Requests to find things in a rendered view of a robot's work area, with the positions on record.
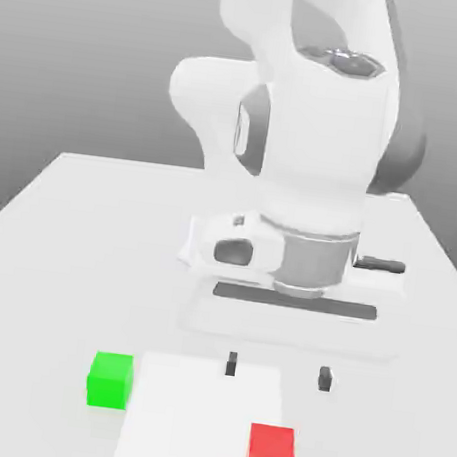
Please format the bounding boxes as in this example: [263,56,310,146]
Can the small green cube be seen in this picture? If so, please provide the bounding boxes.
[83,350,136,412]

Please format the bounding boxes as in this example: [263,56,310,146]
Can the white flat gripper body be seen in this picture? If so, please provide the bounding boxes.
[175,246,410,361]

